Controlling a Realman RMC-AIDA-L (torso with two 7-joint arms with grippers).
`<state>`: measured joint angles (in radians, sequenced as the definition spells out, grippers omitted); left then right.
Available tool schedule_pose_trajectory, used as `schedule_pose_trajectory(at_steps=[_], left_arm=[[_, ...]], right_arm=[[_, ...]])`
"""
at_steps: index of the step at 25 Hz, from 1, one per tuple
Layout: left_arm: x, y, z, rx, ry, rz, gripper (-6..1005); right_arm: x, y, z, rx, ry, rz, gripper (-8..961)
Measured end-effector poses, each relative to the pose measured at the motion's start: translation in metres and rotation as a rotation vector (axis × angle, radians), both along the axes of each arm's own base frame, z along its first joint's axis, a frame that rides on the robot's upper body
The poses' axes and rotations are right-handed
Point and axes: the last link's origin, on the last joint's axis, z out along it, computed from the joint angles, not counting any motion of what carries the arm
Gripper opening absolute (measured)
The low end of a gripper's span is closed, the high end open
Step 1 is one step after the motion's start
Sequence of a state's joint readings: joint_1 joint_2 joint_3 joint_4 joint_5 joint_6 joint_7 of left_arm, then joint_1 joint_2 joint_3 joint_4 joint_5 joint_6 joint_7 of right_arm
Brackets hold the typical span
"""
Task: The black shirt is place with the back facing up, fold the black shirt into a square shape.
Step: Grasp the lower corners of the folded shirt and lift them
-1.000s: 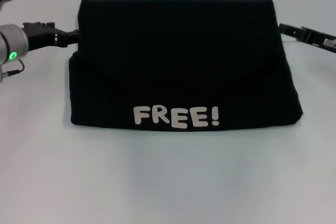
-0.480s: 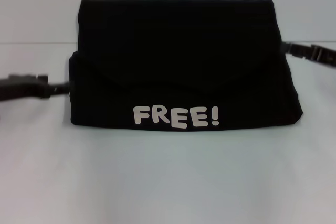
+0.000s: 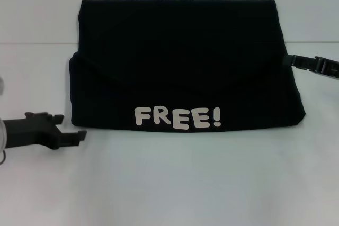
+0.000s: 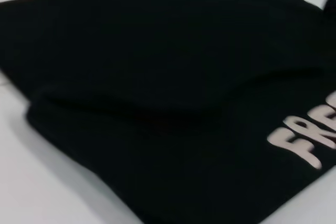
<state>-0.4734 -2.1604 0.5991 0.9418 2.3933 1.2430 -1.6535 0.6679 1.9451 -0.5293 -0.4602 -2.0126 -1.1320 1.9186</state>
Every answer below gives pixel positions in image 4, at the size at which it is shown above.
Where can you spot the black shirt with pink print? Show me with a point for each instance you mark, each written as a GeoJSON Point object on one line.
{"type": "Point", "coordinates": [131, 51]}

